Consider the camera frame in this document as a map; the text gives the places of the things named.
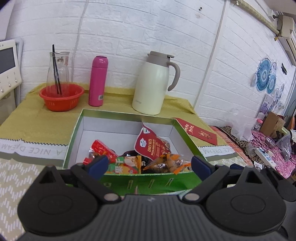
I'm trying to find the red sausage snack packet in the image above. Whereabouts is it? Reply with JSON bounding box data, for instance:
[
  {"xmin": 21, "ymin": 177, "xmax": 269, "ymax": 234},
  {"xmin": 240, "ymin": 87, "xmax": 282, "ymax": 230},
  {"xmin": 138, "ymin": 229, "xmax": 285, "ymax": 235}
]
[{"xmin": 83, "ymin": 140, "xmax": 118, "ymax": 165}]

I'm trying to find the orange clear nut packet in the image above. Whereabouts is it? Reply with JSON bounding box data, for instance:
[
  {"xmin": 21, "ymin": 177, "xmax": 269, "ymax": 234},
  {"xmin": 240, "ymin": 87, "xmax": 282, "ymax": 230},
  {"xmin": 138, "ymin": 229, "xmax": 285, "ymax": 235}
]
[{"xmin": 143, "ymin": 154, "xmax": 191, "ymax": 175}]

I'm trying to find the red daily nuts bag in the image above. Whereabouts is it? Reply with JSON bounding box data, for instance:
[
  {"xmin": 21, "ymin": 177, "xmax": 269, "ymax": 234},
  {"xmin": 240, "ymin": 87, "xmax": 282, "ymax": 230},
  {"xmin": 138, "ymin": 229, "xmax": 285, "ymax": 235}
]
[{"xmin": 134, "ymin": 124, "xmax": 171, "ymax": 161}]

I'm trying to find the orange green snack packet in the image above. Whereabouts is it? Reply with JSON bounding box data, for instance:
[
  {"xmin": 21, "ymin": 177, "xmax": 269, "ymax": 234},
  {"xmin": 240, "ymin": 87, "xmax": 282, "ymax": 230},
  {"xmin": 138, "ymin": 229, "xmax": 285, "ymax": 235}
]
[{"xmin": 106, "ymin": 157, "xmax": 139, "ymax": 175}]

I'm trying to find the white power strip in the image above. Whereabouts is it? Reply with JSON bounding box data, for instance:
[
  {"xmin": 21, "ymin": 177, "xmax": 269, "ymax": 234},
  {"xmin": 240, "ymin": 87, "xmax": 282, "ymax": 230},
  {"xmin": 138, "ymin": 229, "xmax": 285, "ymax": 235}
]
[{"xmin": 254, "ymin": 148, "xmax": 276, "ymax": 168}]

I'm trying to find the red envelope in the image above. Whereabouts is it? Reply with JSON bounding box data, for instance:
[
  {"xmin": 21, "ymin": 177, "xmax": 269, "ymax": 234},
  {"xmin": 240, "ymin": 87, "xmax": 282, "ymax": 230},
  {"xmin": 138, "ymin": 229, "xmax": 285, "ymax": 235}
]
[{"xmin": 175, "ymin": 118, "xmax": 218, "ymax": 146}]

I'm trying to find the green cardboard box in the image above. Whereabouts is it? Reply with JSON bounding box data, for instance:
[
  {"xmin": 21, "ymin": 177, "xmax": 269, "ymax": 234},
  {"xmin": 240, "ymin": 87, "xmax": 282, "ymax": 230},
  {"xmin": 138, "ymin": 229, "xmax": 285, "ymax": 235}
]
[{"xmin": 63, "ymin": 109, "xmax": 201, "ymax": 195}]

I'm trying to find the chevron beige table mat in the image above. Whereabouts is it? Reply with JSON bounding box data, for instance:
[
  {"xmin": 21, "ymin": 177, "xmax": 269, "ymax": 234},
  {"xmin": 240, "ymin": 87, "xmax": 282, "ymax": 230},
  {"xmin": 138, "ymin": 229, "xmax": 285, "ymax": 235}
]
[{"xmin": 0, "ymin": 138, "xmax": 255, "ymax": 241}]

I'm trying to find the yellow cloth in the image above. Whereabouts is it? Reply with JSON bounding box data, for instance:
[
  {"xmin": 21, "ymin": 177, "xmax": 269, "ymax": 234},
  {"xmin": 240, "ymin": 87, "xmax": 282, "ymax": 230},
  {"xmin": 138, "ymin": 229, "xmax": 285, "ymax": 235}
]
[{"xmin": 1, "ymin": 83, "xmax": 215, "ymax": 145}]

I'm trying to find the red plastic basket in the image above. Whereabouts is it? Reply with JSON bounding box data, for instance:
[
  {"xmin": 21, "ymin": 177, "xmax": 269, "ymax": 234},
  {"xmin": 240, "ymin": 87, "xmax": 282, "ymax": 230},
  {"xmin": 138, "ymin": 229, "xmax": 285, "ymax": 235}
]
[{"xmin": 39, "ymin": 84, "xmax": 84, "ymax": 112}]

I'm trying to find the black straw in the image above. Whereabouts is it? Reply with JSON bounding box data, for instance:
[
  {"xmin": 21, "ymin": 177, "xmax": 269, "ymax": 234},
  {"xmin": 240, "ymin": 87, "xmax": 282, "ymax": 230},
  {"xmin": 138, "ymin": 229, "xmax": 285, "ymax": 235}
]
[{"xmin": 52, "ymin": 44, "xmax": 62, "ymax": 95}]

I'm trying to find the cream thermos jug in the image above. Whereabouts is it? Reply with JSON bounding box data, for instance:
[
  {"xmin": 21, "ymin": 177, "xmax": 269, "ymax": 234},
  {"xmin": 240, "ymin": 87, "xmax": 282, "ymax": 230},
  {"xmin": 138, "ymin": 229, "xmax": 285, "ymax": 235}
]
[{"xmin": 132, "ymin": 51, "xmax": 181, "ymax": 115}]

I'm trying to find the pink thermos bottle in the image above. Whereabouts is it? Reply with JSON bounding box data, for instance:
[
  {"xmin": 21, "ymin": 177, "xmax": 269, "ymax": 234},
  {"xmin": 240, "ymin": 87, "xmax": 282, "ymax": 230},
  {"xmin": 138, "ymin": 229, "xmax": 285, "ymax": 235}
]
[{"xmin": 88, "ymin": 56, "xmax": 108, "ymax": 107}]

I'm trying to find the glass carafe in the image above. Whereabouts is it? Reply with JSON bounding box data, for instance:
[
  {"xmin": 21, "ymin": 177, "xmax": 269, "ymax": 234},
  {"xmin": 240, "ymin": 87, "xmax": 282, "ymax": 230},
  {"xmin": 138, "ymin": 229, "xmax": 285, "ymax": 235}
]
[{"xmin": 46, "ymin": 52, "xmax": 70, "ymax": 97}]

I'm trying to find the white screen appliance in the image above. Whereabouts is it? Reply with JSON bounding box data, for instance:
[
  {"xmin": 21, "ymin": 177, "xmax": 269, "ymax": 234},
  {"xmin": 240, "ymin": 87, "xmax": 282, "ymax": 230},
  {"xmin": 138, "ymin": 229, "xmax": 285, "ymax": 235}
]
[{"xmin": 0, "ymin": 38, "xmax": 23, "ymax": 123}]

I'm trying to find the air conditioner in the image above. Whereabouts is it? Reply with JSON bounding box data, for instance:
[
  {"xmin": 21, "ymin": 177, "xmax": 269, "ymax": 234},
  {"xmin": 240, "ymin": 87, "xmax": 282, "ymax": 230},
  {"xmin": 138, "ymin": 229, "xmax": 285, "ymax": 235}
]
[{"xmin": 277, "ymin": 15, "xmax": 295, "ymax": 66}]

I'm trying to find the blue wall decoration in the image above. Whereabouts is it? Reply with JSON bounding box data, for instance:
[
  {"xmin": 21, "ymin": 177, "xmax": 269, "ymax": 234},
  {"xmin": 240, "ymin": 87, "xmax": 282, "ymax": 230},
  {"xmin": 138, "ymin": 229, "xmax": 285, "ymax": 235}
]
[{"xmin": 250, "ymin": 57, "xmax": 278, "ymax": 95}]

